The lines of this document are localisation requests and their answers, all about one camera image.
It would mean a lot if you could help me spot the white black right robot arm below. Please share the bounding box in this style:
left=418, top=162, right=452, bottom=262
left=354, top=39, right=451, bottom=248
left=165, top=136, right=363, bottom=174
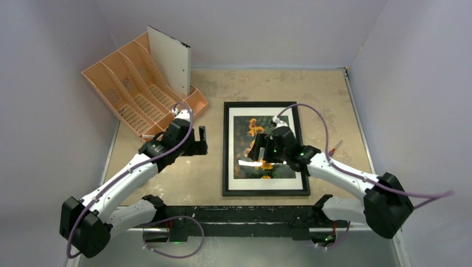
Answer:
left=248, top=126, right=414, bottom=239

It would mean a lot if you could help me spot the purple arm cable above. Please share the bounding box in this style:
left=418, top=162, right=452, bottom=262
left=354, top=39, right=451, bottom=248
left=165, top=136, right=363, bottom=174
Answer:
left=276, top=103, right=455, bottom=250
left=66, top=102, right=206, bottom=259

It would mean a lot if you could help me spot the black sunflower photo frame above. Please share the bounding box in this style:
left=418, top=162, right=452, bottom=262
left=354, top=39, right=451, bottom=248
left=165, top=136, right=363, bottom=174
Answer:
left=222, top=101, right=311, bottom=197

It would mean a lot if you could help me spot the white binder board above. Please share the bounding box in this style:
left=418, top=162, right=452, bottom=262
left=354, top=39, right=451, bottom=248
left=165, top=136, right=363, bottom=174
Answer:
left=147, top=25, right=191, bottom=98

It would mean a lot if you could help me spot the peach plastic file organizer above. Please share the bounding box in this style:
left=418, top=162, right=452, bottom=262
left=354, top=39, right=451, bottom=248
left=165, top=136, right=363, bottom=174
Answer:
left=82, top=33, right=209, bottom=141

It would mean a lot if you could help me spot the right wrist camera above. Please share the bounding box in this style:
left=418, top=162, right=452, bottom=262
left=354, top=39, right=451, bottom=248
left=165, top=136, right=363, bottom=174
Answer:
left=271, top=116, right=289, bottom=128

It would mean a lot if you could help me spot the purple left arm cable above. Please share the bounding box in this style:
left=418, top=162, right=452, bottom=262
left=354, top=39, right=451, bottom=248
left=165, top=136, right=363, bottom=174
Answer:
left=66, top=102, right=206, bottom=259

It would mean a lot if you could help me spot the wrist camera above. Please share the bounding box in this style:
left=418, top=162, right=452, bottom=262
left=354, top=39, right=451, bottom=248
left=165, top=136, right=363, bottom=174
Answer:
left=271, top=116, right=289, bottom=128
left=172, top=107, right=193, bottom=124

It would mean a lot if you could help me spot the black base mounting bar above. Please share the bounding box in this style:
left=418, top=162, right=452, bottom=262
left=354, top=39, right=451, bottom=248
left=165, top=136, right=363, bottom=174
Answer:
left=146, top=205, right=347, bottom=242

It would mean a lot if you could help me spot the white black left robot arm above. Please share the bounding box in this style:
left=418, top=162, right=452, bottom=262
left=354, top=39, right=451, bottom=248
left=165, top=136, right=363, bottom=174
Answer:
left=60, top=116, right=208, bottom=259

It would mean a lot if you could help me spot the aluminium rail frame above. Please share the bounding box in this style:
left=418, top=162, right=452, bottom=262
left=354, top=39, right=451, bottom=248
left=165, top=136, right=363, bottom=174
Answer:
left=66, top=67, right=412, bottom=267

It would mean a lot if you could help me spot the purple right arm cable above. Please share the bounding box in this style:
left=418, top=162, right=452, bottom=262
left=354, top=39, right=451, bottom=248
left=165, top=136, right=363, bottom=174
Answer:
left=276, top=103, right=455, bottom=250

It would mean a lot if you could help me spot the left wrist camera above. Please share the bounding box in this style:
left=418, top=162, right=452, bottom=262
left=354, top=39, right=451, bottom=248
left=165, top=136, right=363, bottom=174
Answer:
left=172, top=107, right=193, bottom=124

